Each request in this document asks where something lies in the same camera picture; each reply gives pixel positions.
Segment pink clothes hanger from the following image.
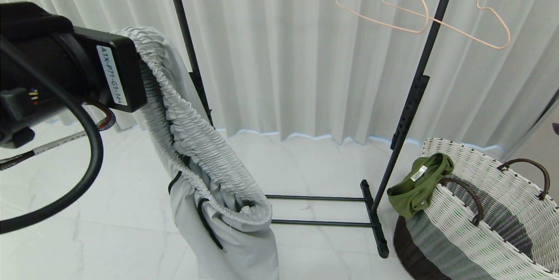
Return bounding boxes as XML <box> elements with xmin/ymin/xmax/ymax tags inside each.
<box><xmin>381</xmin><ymin>0</ymin><xmax>511</xmax><ymax>50</ymax></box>
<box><xmin>335</xmin><ymin>0</ymin><xmax>431</xmax><ymax>35</ymax></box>

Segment white curtain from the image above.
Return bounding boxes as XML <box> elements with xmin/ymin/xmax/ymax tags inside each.
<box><xmin>0</xmin><ymin>0</ymin><xmax>559</xmax><ymax>158</ymax></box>

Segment pale grey shorts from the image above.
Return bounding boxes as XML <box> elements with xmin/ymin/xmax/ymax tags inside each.
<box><xmin>113</xmin><ymin>27</ymin><xmax>280</xmax><ymax>280</ymax></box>

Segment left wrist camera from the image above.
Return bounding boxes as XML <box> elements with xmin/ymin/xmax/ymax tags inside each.
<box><xmin>0</xmin><ymin>1</ymin><xmax>74</xmax><ymax>39</ymax></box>

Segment olive green garment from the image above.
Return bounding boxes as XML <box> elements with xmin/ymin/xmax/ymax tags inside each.
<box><xmin>387</xmin><ymin>153</ymin><xmax>455</xmax><ymax>219</ymax></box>

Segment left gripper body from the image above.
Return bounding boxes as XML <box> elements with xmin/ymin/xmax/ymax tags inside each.
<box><xmin>0</xmin><ymin>27</ymin><xmax>148</xmax><ymax>124</ymax></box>

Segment black clothes rack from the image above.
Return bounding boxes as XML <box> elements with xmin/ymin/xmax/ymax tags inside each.
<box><xmin>164</xmin><ymin>0</ymin><xmax>460</xmax><ymax>259</ymax></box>

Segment white laundry basket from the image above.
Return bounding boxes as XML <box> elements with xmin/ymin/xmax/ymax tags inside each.
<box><xmin>393</xmin><ymin>137</ymin><xmax>559</xmax><ymax>280</ymax></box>

